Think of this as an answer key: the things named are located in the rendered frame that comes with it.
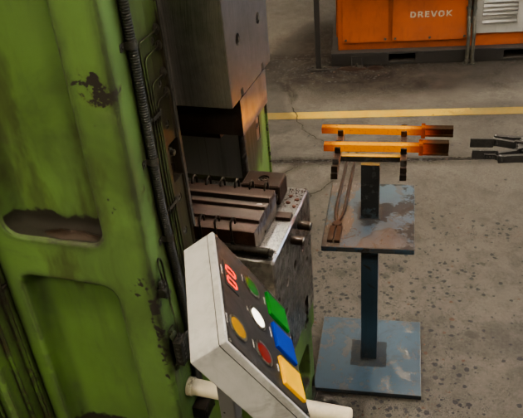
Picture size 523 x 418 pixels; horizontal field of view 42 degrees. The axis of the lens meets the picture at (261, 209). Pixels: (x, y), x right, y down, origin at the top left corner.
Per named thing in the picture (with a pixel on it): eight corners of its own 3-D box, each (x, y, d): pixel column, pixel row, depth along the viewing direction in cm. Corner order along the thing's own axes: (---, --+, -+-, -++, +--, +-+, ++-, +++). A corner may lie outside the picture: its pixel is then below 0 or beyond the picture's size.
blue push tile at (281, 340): (292, 339, 149) (273, 320, 145) (298, 364, 143) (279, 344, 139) (285, 344, 150) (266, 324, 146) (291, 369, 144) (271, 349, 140)
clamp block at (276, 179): (288, 191, 212) (286, 172, 209) (280, 205, 206) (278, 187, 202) (251, 187, 216) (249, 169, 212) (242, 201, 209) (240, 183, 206)
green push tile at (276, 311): (285, 309, 157) (266, 289, 154) (290, 332, 151) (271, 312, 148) (278, 313, 158) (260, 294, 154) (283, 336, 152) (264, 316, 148)
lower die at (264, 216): (276, 211, 203) (275, 187, 198) (256, 252, 187) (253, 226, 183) (148, 198, 215) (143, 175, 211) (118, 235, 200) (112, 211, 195)
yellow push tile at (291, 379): (301, 373, 141) (280, 353, 137) (307, 401, 135) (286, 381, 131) (293, 378, 141) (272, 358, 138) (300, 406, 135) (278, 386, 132)
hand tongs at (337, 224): (347, 153, 274) (347, 151, 274) (358, 153, 273) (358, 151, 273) (326, 242, 226) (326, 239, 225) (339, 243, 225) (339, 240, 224)
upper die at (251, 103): (267, 101, 184) (265, 68, 178) (243, 136, 168) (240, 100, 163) (126, 93, 196) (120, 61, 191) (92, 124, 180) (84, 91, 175)
